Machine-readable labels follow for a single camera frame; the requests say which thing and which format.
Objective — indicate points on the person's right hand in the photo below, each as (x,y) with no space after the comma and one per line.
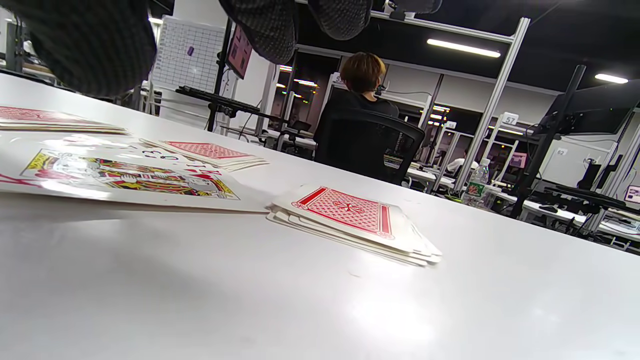
(95,45)

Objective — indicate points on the pile of dealt playing cards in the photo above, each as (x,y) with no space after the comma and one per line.
(210,152)
(350,215)
(130,175)
(50,120)

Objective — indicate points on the white grid board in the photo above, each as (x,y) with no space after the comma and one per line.
(187,55)

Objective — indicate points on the black monitor stand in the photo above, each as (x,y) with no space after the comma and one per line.
(219,75)
(547,140)

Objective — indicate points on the black keyboard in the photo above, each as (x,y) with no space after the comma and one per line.
(215,100)

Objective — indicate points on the black computer monitor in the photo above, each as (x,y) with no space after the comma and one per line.
(239,52)
(595,107)

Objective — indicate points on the black mesh office chair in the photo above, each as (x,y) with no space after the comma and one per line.
(365,145)

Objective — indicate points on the ceiling light strip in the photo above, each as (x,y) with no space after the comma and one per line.
(464,48)
(611,78)

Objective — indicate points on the clear bottle green label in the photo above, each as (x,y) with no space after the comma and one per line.
(476,187)

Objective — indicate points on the white number sign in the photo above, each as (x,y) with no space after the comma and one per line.
(510,119)

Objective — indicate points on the black computer mouse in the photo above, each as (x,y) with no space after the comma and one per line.
(548,208)

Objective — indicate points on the aluminium frame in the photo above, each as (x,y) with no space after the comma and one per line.
(492,100)

